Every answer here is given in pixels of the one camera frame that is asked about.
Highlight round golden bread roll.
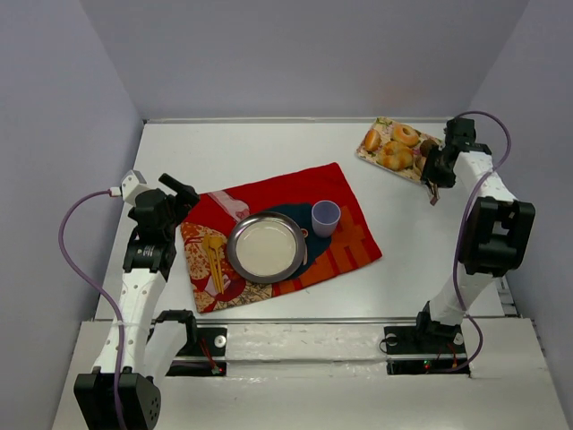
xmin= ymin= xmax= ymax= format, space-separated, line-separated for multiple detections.
xmin=363 ymin=129 xmax=381 ymax=152

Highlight round metal plate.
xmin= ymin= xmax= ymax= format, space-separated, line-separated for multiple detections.
xmin=226 ymin=211 xmax=306 ymax=284

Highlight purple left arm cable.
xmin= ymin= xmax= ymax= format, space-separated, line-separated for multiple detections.
xmin=57 ymin=189 xmax=127 ymax=430

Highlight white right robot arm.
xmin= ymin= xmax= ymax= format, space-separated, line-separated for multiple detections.
xmin=416 ymin=145 xmax=535 ymax=341

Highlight lilac plastic cup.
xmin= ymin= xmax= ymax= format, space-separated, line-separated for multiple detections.
xmin=311 ymin=200 xmax=341 ymax=237

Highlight ring bagel bread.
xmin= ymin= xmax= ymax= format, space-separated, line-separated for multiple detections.
xmin=391 ymin=123 xmax=420 ymax=148

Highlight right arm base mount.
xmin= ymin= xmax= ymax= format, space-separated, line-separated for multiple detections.
xmin=379 ymin=311 xmax=471 ymax=375

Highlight yellow plastic spoon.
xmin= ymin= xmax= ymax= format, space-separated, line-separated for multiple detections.
xmin=202 ymin=235 xmax=218 ymax=292

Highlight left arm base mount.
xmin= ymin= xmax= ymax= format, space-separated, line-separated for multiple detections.
xmin=147 ymin=310 xmax=227 ymax=377

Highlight yellow plastic fork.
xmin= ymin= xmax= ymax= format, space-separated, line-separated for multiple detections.
xmin=209 ymin=236 xmax=224 ymax=294

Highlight twisted knot bread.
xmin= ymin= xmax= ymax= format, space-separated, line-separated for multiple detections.
xmin=377 ymin=141 xmax=414 ymax=171

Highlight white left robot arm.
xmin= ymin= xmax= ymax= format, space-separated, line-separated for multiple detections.
xmin=73 ymin=170 xmax=200 ymax=429

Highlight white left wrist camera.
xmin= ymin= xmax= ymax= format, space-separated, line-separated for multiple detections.
xmin=108 ymin=169 xmax=150 ymax=207

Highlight dark brown chocolate bread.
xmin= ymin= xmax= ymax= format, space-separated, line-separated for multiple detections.
xmin=419 ymin=139 xmax=439 ymax=158

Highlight metal tongs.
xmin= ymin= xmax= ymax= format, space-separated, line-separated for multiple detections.
xmin=426 ymin=181 xmax=440 ymax=206

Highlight floral serving tray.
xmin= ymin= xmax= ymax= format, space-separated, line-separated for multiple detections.
xmin=355 ymin=116 xmax=443 ymax=185

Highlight red patterned cloth mat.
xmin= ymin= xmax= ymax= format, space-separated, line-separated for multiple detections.
xmin=181 ymin=163 xmax=382 ymax=314

